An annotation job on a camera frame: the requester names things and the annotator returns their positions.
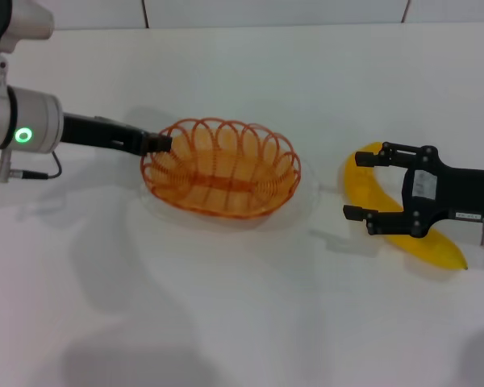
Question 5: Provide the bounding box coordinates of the yellow banana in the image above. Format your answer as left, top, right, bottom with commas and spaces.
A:
338, 140, 469, 271

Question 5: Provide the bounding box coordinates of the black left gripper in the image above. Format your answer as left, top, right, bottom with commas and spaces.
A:
62, 114, 174, 156

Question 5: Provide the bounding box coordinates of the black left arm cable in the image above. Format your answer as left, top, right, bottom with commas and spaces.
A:
0, 149, 64, 183

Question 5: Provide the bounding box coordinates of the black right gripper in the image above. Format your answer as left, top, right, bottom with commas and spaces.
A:
342, 141, 484, 239

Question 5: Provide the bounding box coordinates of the orange wire basket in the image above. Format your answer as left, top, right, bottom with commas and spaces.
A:
140, 116, 303, 221

